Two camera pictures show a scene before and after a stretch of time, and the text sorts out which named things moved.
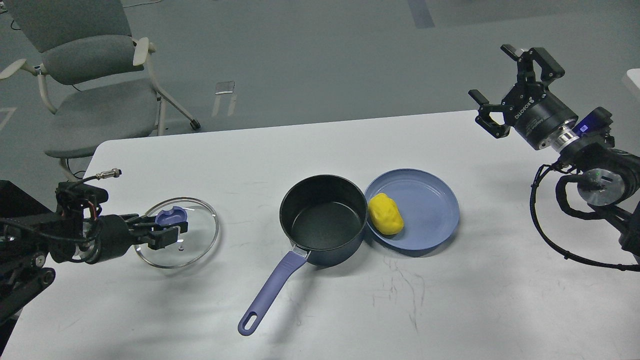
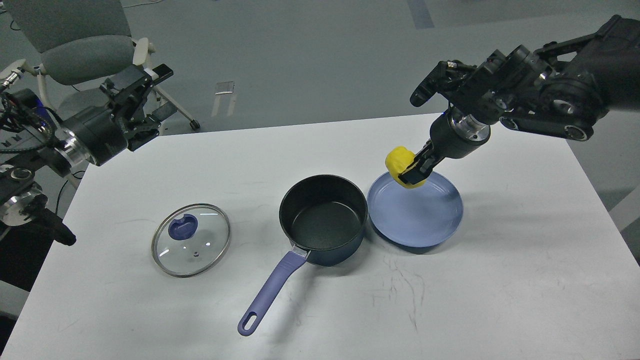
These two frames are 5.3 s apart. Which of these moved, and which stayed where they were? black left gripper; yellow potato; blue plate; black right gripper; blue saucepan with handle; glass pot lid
Moved: black left gripper; black right gripper; glass pot lid; yellow potato
Stayed: blue saucepan with handle; blue plate
